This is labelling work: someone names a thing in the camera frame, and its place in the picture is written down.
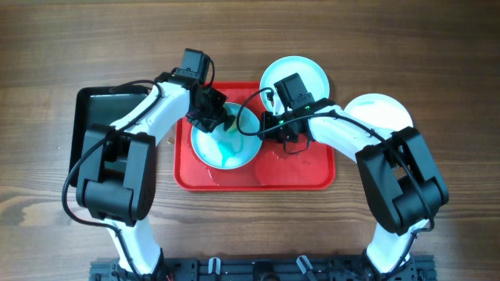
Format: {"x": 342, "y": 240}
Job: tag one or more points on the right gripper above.
{"x": 268, "y": 131}

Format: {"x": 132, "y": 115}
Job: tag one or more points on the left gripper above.
{"x": 218, "y": 120}

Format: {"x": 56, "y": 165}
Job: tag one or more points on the green yellow sponge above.
{"x": 231, "y": 124}

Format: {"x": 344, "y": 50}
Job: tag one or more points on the light blue plate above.
{"x": 225, "y": 150}
{"x": 315, "y": 82}

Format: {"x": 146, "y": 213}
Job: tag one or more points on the white plate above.
{"x": 380, "y": 110}

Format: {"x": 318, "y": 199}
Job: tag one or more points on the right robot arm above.
{"x": 402, "y": 183}

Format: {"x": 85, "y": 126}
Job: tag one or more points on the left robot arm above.
{"x": 112, "y": 175}

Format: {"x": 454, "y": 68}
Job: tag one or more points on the red plastic tray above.
{"x": 271, "y": 169}

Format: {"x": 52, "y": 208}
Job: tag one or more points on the black rectangular tray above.
{"x": 98, "y": 105}

